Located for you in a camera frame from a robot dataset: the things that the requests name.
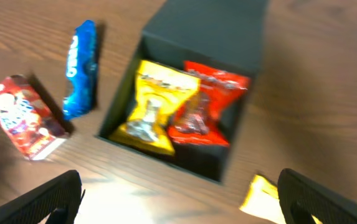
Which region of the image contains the red Hacks candy bag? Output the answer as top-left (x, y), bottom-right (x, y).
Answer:
top-left (168, 60), bottom-right (250, 147)

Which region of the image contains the black open gift box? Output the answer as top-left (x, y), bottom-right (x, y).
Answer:
top-left (98, 0), bottom-right (267, 182)

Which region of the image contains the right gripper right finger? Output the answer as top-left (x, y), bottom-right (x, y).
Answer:
top-left (277, 168), bottom-right (357, 224)

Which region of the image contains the blue Oreo cookie pack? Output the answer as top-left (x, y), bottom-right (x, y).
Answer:
top-left (62, 20), bottom-right (98, 120)

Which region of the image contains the red Hello Panda box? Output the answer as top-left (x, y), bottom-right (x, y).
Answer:
top-left (0, 75), bottom-right (69, 161)

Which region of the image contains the small yellow snack packet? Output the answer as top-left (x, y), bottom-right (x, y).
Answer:
top-left (239, 174), bottom-right (324, 224)

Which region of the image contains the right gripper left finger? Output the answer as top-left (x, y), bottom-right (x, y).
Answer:
top-left (0, 170), bottom-right (82, 224)

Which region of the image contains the yellow Hacks candy bag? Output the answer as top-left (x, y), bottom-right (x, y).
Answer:
top-left (109, 60), bottom-right (201, 156)

